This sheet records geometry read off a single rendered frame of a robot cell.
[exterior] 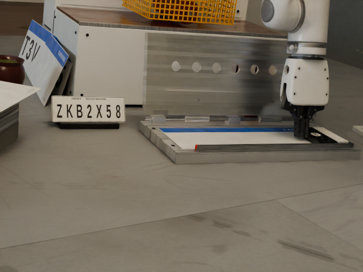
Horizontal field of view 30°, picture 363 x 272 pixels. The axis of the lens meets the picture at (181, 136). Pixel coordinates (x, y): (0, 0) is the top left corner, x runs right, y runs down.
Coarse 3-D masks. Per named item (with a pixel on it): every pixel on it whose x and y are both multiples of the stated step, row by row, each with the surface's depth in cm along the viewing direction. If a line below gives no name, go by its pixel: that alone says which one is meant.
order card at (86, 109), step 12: (60, 96) 141; (72, 96) 142; (84, 96) 143; (60, 108) 141; (72, 108) 142; (84, 108) 143; (96, 108) 144; (108, 108) 145; (120, 108) 146; (60, 120) 140; (72, 120) 141; (84, 120) 142; (96, 120) 144; (108, 120) 145; (120, 120) 146
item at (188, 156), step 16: (144, 128) 144; (160, 144) 136; (176, 160) 129; (192, 160) 130; (208, 160) 132; (224, 160) 133; (240, 160) 135; (256, 160) 136; (272, 160) 138; (288, 160) 140; (304, 160) 141; (320, 160) 143
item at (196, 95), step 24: (144, 48) 143; (168, 48) 145; (192, 48) 148; (216, 48) 150; (240, 48) 152; (264, 48) 155; (144, 72) 143; (168, 72) 146; (192, 72) 148; (216, 72) 151; (240, 72) 153; (264, 72) 156; (144, 96) 144; (168, 96) 145; (192, 96) 147; (216, 96) 150; (240, 96) 152; (264, 96) 155; (192, 120) 148; (264, 120) 156
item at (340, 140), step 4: (316, 128) 154; (320, 128) 155; (324, 128) 155; (324, 132) 152; (328, 132) 153; (332, 132) 153; (328, 136) 150; (332, 136) 151; (336, 136) 151; (336, 140) 147; (340, 140) 148; (344, 140) 148
